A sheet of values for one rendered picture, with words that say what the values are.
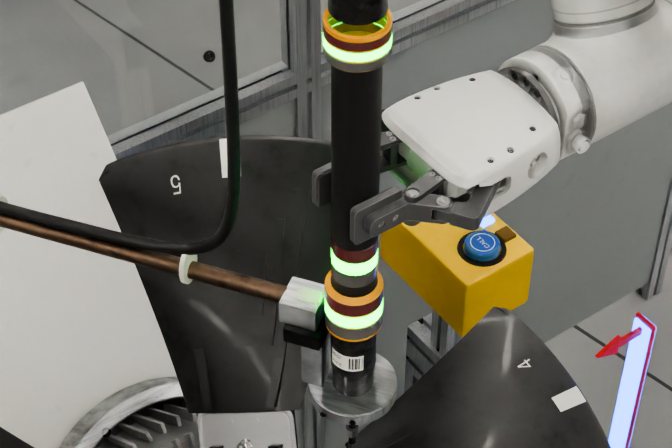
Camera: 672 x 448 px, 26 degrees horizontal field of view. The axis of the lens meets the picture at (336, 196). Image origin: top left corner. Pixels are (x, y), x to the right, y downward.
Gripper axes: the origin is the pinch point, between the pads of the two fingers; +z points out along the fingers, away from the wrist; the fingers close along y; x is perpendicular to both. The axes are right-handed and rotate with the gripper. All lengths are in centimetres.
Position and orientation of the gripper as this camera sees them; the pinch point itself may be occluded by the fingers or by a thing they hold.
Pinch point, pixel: (356, 197)
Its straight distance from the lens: 101.0
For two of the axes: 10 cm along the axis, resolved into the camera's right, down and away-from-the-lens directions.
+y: -5.8, -5.6, 5.9
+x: 0.0, -7.2, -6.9
